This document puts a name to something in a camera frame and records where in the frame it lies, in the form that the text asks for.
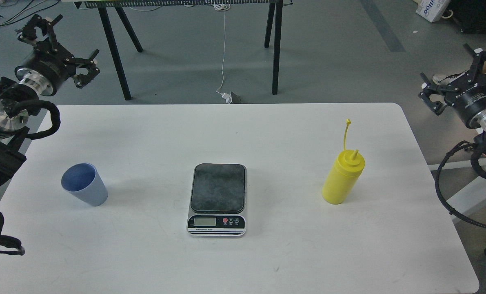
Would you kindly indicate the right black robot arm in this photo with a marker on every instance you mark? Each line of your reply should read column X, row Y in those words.
column 478, row 147

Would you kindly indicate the white cardboard box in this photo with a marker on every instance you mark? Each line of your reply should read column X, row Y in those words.
column 434, row 10

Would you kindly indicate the black trestle table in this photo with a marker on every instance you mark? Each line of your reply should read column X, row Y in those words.
column 189, row 54

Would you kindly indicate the digital kitchen scale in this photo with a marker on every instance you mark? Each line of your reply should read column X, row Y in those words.
column 218, row 201

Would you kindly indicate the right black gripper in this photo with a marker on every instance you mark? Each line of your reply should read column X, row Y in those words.
column 469, row 102

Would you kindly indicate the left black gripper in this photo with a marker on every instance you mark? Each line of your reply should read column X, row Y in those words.
column 50, row 59

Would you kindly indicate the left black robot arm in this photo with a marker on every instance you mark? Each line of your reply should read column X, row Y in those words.
column 23, row 115

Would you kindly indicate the white power adapter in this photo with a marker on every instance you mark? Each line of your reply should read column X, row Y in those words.
column 231, row 98

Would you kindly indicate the blue plastic cup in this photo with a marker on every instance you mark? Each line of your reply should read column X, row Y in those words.
column 84, row 182

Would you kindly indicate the yellow squeeze bottle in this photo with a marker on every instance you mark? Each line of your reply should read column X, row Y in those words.
column 346, row 169

